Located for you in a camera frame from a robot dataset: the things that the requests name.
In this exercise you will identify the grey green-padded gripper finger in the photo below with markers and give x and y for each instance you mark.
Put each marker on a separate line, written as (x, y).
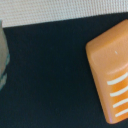
(4, 56)

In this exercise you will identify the orange toy bread loaf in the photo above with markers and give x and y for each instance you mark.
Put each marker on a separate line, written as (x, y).
(108, 59)

